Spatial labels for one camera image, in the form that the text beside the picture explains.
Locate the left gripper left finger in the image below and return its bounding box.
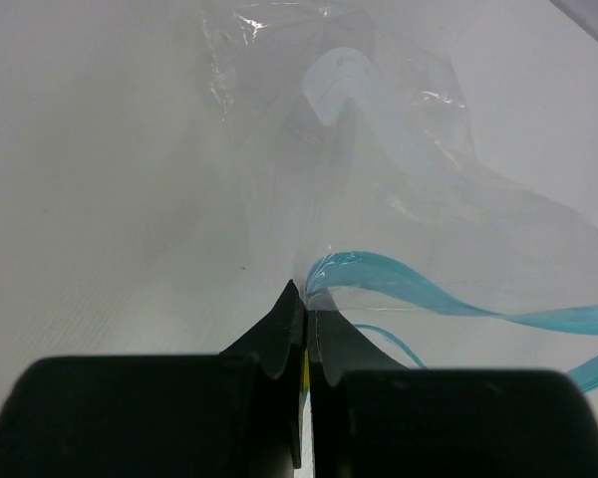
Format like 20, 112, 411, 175
0, 283, 306, 477

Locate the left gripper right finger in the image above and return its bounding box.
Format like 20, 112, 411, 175
307, 311, 598, 477

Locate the clear zip top bag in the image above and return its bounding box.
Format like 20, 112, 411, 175
199, 1, 598, 391

